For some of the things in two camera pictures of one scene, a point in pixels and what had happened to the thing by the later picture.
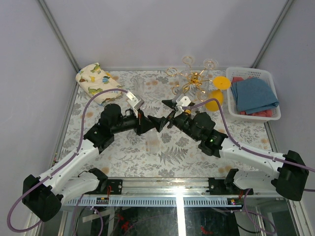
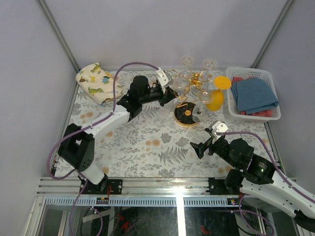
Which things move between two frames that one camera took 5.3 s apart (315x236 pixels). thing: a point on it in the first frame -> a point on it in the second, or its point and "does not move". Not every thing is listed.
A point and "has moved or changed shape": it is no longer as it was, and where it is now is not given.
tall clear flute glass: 152,141 has moved or changed shape
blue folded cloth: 253,95 does not move
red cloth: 265,113 does not move
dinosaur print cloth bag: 92,79 does not move
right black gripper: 160,123 -> 201,147
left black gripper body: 130,122 -> 156,94
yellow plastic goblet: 221,83 does not move
